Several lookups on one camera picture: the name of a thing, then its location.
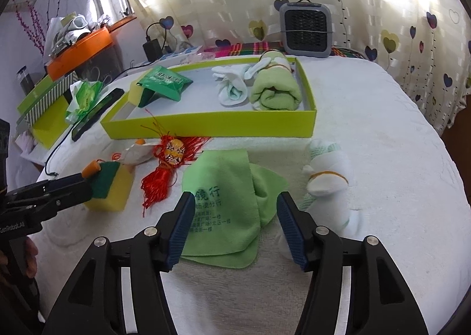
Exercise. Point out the green striped box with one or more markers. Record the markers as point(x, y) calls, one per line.
point(43, 96)

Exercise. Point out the green tea packet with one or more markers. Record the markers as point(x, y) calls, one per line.
point(165, 83)

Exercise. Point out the rolled green towel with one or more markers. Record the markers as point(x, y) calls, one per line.
point(274, 86)

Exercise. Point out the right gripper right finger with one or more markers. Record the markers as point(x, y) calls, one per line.
point(380, 301)

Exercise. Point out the green plastic wrapper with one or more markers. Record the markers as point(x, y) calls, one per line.
point(85, 95)

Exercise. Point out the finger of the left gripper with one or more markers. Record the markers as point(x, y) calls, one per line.
point(48, 197)

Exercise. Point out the green microfiber cloth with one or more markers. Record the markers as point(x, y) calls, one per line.
point(234, 201)

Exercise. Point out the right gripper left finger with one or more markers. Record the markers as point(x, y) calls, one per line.
point(91, 300)

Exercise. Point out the orange earplug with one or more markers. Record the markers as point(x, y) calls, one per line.
point(91, 169)

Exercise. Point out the orange box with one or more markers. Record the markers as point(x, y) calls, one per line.
point(79, 53)

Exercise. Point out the yellow green sponge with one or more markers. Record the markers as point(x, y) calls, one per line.
point(110, 187)

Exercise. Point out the lime green shallow box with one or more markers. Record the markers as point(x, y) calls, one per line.
point(199, 112)

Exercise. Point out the white sock pair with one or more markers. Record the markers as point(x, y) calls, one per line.
point(233, 82)

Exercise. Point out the plaid cloth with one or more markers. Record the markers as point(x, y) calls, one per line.
point(259, 48)

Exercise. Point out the yellow sponge in box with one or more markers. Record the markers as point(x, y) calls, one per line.
point(141, 96)

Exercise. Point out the person's left hand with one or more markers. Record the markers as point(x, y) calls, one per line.
point(31, 258)

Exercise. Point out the white power strip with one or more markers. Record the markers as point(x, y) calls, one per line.
point(176, 58)

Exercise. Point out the grey portable heater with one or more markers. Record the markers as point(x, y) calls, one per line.
point(306, 29)

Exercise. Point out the heart patterned curtain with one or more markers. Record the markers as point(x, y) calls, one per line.
point(423, 44)

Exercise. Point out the red tassel mask ornament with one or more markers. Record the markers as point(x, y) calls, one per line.
point(171, 152)

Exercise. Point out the black power adapter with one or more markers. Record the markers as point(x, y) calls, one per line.
point(152, 49)

